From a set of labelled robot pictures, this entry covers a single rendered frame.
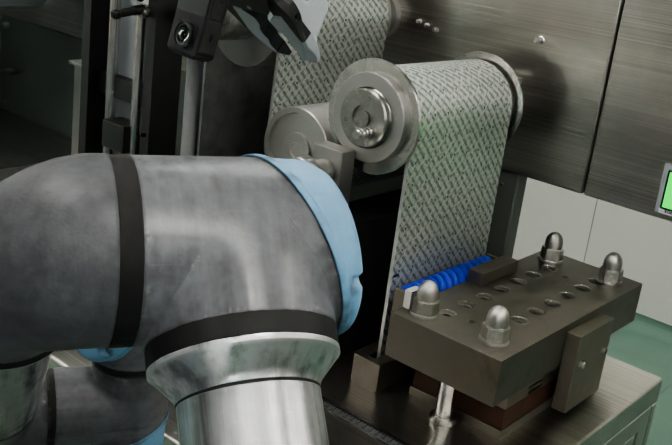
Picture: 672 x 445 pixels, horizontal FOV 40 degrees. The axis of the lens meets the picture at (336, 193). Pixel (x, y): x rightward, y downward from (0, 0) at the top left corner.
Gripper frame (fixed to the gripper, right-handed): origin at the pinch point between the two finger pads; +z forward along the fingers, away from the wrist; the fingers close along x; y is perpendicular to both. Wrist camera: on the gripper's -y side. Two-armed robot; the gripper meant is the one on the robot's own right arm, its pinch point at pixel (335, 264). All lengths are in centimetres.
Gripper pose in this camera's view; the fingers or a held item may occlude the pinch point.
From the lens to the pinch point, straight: 111.1
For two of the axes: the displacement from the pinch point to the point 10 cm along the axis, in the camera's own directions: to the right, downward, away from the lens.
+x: -7.5, -2.8, 6.0
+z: 6.5, -1.5, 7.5
